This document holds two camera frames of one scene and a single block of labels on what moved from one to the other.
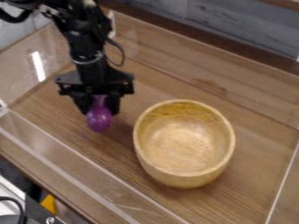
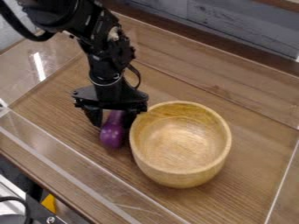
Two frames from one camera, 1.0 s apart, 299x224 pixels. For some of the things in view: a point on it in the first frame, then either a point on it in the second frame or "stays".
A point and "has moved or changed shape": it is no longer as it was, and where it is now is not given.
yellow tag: (49, 203) stays
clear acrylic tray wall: (70, 176) stays
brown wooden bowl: (182, 140) stays
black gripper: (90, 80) -> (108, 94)
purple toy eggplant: (98, 115) has moved or changed shape
